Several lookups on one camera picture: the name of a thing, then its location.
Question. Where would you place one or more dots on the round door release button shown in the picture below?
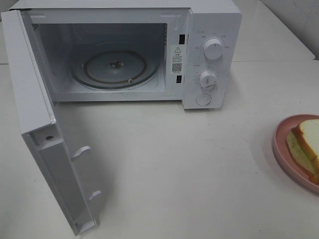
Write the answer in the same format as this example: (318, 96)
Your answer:
(203, 99)

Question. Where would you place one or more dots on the white microwave knob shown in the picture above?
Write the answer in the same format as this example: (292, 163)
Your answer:
(208, 79)
(213, 48)

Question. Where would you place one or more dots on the white microwave door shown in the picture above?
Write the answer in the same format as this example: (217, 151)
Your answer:
(40, 130)

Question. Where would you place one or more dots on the pink round plate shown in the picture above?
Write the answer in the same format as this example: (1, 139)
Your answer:
(282, 153)

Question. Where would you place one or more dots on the white bread sandwich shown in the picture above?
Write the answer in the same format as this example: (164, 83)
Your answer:
(303, 143)

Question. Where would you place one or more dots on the white warning label sticker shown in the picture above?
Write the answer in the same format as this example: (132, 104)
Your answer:
(177, 58)

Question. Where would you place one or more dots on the glass microwave turntable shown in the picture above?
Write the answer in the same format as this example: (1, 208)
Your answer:
(115, 65)

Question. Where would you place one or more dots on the white microwave oven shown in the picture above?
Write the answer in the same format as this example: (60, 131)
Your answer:
(66, 24)

